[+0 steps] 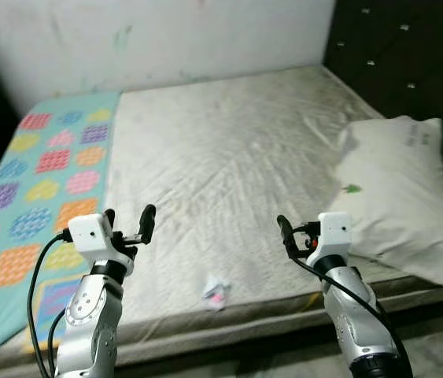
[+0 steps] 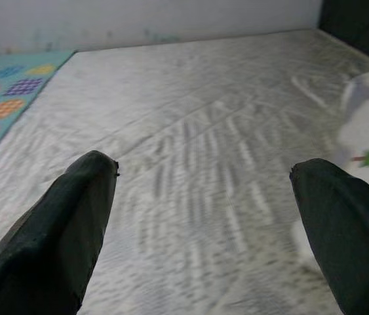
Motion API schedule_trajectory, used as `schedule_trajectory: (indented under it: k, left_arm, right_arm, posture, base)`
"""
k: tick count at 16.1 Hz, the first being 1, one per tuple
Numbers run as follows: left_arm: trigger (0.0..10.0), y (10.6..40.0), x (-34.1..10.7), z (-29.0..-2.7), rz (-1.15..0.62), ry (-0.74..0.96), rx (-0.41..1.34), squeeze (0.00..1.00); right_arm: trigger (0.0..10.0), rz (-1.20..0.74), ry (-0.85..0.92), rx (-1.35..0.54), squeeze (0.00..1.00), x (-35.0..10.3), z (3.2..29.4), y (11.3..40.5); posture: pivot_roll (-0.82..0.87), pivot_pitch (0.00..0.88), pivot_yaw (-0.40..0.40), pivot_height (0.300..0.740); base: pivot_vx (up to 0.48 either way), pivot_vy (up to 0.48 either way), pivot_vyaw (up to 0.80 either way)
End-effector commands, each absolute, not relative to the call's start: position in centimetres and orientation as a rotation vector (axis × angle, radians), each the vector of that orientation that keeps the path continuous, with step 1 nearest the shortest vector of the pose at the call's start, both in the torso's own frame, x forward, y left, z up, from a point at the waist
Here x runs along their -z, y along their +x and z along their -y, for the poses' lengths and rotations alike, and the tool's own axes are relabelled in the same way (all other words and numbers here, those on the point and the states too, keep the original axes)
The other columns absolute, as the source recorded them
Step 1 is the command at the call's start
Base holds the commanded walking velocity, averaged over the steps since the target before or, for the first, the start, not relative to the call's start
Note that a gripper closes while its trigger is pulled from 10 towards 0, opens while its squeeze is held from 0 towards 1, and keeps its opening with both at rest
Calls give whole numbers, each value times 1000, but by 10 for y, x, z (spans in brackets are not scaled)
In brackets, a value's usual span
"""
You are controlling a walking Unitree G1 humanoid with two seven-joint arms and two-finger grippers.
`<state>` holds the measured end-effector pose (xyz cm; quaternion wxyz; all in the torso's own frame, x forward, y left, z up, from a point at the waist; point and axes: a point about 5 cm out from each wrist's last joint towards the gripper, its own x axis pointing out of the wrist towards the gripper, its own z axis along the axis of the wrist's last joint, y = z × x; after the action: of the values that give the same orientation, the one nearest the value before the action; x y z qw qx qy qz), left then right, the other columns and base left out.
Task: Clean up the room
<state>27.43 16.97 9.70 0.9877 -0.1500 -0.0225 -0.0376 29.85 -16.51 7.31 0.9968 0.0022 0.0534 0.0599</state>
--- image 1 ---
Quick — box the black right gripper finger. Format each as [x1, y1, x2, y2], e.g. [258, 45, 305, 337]
[277, 214, 299, 259]

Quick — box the pink white wrapper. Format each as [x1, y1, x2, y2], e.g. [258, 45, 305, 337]
[201, 276, 232, 310]

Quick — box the white pillow with green tree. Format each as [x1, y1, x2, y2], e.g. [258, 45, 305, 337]
[333, 116, 443, 294]

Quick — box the teal patchwork blanket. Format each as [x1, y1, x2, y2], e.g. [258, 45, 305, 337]
[0, 91, 121, 369]

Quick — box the grey quilted mattress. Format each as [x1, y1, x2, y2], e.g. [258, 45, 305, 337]
[0, 65, 443, 375]

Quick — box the black tufted headboard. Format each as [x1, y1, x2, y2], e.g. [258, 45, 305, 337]
[322, 0, 443, 194]

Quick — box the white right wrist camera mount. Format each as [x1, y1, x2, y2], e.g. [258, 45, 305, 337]
[317, 211, 353, 258]

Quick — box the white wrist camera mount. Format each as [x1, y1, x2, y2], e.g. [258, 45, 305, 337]
[317, 211, 353, 258]
[67, 214, 116, 265]

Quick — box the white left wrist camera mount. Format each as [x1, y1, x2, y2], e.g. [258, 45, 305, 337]
[67, 214, 116, 265]

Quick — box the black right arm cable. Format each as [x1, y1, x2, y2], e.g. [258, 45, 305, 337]
[282, 228, 415, 378]

